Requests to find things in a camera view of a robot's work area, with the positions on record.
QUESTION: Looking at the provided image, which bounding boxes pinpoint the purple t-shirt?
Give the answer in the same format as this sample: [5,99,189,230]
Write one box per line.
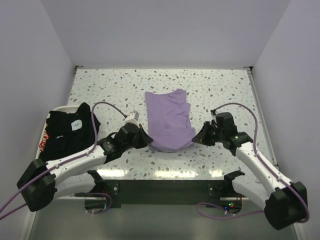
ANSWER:
[145,88,196,153]

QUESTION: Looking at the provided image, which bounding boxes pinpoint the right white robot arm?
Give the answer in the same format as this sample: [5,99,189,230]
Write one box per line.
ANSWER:
[192,110,310,230]

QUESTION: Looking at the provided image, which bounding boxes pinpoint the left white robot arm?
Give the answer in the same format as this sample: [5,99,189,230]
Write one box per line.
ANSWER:
[16,123,153,212]

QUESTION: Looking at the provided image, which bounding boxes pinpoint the black clothes in basket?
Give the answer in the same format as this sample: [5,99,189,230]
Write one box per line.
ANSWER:
[39,102,95,161]

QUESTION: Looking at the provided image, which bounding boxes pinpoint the white laundry basket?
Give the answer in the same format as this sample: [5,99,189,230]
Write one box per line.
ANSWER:
[35,104,80,159]

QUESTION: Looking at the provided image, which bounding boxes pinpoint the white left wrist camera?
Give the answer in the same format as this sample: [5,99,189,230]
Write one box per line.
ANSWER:
[124,111,140,126]

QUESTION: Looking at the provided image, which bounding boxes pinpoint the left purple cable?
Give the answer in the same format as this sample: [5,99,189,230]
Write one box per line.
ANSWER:
[0,101,128,220]

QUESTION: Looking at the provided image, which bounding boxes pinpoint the purple cable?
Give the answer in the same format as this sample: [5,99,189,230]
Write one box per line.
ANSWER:
[195,102,310,223]
[0,101,128,220]

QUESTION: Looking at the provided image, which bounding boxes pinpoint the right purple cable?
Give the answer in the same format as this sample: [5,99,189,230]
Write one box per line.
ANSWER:
[195,102,310,223]

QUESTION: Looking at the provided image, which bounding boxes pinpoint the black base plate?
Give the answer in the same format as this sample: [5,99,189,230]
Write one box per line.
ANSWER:
[74,178,251,210]

